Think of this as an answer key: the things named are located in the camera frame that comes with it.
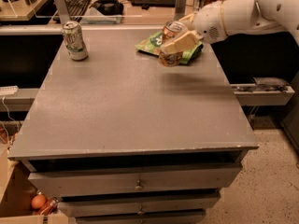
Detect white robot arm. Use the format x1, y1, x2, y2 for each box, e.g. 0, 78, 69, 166
161, 0, 299, 54

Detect orange ball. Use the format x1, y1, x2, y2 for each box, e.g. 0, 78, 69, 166
31, 194, 48, 210

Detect left metal bracket post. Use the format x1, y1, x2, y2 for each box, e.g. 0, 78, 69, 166
54, 0, 70, 24

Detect black headphones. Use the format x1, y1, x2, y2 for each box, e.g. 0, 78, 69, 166
92, 0, 124, 16

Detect grey bottom drawer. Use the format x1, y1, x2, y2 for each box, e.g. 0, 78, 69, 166
76, 210, 206, 224

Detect metal bracket post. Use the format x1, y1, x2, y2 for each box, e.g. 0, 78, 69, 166
174, 0, 187, 21
54, 0, 70, 24

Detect grey middle drawer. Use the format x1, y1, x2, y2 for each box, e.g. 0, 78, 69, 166
58, 192, 221, 217

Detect red bottle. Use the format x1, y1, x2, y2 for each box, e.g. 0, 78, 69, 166
37, 199, 58, 216

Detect white power strip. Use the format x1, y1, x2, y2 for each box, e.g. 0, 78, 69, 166
0, 86, 18, 96

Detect right metal bracket post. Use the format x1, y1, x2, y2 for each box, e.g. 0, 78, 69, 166
174, 0, 187, 21

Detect green white 7up can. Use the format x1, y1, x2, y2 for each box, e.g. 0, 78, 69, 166
63, 21, 88, 61

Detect orange soda can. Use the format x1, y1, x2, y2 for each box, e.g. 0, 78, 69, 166
159, 21, 188, 67

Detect black keyboard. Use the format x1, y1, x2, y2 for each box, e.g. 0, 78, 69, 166
53, 0, 92, 23

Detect grey top drawer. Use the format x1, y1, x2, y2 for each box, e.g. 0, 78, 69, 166
29, 163, 242, 197

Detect grey drawer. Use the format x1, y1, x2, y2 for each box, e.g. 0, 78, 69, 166
76, 210, 206, 224
29, 163, 242, 197
58, 192, 221, 217

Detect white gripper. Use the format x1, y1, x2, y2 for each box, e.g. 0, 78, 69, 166
161, 1, 227, 54

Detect green chip bag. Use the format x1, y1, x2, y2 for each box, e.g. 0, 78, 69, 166
135, 32, 204, 67

